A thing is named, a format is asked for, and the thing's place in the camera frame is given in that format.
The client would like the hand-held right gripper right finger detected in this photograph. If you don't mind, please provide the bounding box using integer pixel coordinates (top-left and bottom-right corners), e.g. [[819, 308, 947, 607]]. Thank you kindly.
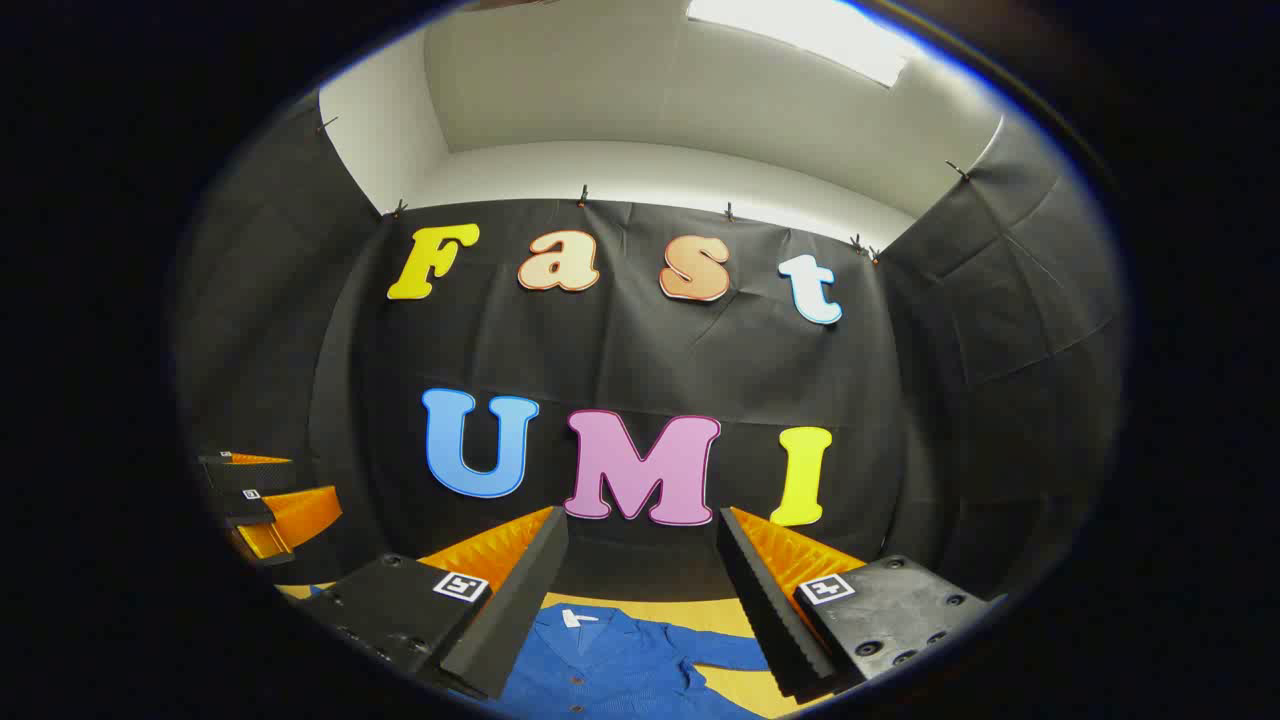
[[716, 505, 1007, 701]]

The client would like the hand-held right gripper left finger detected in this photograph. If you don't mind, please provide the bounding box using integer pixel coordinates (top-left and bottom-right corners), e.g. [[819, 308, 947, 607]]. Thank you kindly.
[[300, 505, 569, 701]]

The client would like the blue button-up shirt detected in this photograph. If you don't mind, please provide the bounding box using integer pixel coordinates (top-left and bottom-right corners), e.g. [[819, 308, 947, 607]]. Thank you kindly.
[[455, 603, 771, 719]]

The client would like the black backdrop cloth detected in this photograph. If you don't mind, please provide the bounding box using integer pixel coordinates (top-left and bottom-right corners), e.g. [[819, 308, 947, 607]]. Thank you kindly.
[[175, 90, 1126, 611]]

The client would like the row of small cloth clips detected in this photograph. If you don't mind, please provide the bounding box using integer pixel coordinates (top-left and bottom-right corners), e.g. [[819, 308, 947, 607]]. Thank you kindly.
[[318, 115, 973, 266]]

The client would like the ceiling light panel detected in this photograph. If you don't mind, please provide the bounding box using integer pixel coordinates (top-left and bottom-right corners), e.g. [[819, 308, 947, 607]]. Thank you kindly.
[[688, 0, 911, 88]]

